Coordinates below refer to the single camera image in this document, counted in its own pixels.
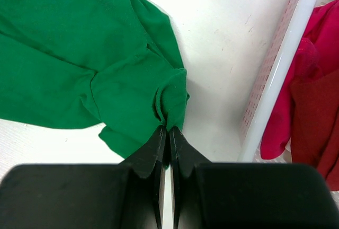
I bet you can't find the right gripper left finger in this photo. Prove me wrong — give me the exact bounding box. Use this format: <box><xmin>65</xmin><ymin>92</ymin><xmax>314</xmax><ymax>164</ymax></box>
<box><xmin>1</xmin><ymin>126</ymin><xmax>167</xmax><ymax>228</ymax></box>

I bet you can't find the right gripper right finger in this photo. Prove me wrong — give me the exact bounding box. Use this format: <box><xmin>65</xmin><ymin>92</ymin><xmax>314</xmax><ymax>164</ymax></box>
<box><xmin>168</xmin><ymin>128</ymin><xmax>338</xmax><ymax>228</ymax></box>

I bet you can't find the green t shirt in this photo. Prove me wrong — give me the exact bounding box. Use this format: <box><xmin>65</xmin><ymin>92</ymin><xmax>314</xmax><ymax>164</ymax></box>
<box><xmin>1</xmin><ymin>0</ymin><xmax>189</xmax><ymax>158</ymax></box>

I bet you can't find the red t shirt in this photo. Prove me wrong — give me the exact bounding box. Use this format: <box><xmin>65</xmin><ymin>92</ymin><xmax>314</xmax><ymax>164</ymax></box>
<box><xmin>290</xmin><ymin>71</ymin><xmax>338</xmax><ymax>191</ymax></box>

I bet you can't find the pink t shirt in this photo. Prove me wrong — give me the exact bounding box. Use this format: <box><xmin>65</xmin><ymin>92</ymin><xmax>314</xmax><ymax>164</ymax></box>
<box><xmin>260</xmin><ymin>0</ymin><xmax>339</xmax><ymax>161</ymax></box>

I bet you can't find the white plastic basket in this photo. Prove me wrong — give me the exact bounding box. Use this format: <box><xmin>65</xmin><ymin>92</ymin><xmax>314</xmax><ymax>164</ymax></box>
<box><xmin>238</xmin><ymin>0</ymin><xmax>332</xmax><ymax>162</ymax></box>

